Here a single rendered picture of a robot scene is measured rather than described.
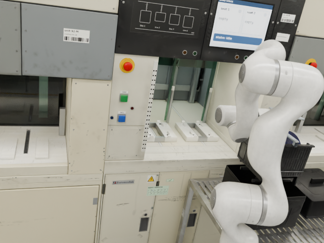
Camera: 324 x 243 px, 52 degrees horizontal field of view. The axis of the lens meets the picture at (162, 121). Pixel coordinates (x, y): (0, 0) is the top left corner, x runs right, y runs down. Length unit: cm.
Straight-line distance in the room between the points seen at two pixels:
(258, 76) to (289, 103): 12
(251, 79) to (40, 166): 108
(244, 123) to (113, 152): 68
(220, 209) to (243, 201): 7
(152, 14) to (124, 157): 69
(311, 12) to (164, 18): 76
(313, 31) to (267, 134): 101
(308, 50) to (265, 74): 98
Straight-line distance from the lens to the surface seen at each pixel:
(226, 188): 101
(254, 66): 90
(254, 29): 166
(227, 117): 131
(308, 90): 95
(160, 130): 196
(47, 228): 184
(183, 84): 259
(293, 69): 94
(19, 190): 170
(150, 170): 172
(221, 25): 157
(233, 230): 106
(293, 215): 167
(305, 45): 184
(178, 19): 148
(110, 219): 186
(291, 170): 154
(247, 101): 122
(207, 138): 199
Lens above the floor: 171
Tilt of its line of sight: 23 degrees down
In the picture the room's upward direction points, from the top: 9 degrees clockwise
